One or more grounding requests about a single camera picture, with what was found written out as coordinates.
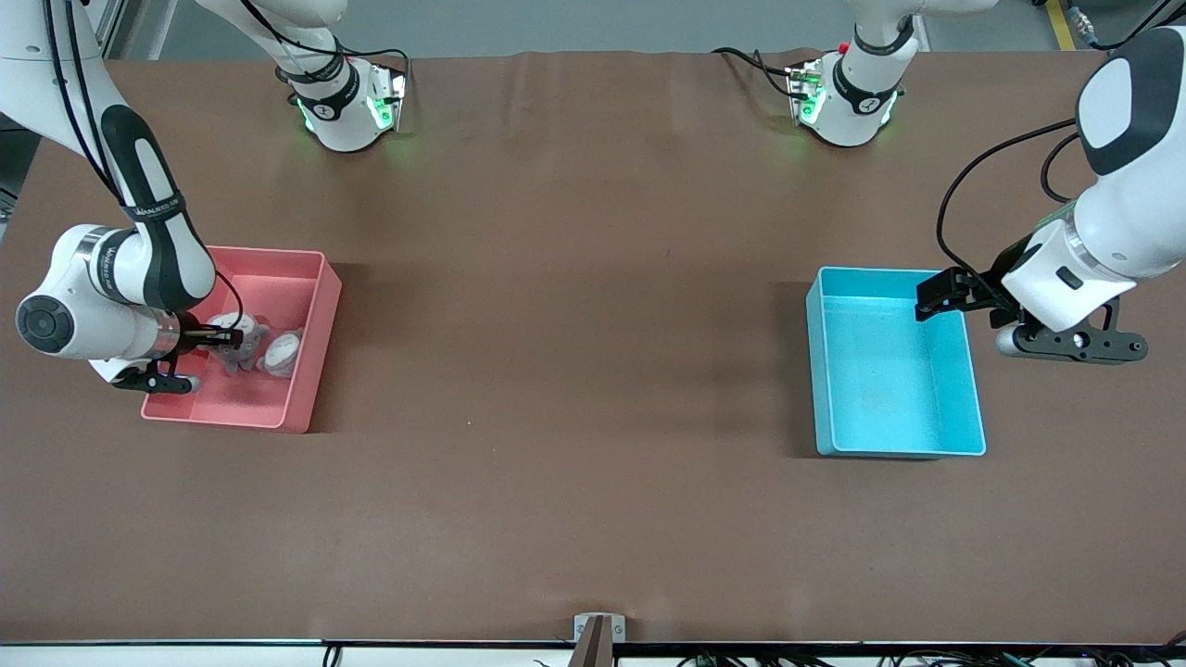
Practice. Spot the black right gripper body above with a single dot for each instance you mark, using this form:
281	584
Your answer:
195	338

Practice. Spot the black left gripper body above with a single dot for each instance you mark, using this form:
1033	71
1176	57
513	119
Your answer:
984	286

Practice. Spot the grey plush toy with limbs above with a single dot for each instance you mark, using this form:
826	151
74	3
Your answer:
253	333

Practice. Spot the small grey white-faced plush toy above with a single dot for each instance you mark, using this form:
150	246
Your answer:
281	354

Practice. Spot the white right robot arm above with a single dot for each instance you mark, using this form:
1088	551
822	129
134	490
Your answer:
74	320

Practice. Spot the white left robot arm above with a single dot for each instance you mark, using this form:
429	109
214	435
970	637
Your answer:
1130	222

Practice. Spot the pink plastic box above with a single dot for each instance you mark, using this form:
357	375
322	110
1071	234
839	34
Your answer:
250	403

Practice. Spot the blue plastic box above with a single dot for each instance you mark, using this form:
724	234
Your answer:
880	389

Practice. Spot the brown table cover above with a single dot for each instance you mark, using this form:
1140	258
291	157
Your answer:
593	519

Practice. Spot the brown narrow bar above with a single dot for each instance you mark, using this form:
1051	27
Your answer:
593	650

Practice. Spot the plain aluminium frame profile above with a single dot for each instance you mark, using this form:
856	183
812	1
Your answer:
111	23

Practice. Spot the grey metal table bracket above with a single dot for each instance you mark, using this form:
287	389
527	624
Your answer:
619	630

